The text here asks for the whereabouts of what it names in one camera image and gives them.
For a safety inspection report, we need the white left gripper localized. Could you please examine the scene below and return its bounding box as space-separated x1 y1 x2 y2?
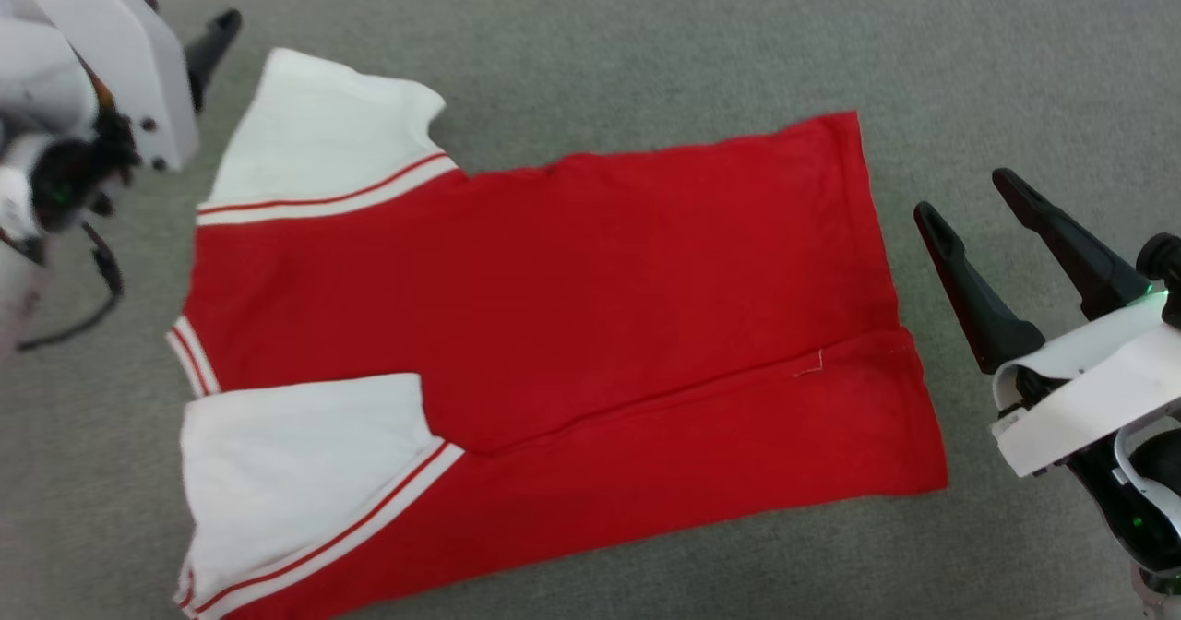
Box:
18 0 244 229

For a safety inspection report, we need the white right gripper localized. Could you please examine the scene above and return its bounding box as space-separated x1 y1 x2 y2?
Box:
913 168 1181 575

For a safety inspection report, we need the red and white jersey shirt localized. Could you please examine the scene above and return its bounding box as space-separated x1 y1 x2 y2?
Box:
166 46 949 620

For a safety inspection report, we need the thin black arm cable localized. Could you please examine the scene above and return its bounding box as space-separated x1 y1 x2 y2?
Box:
17 221 125 353

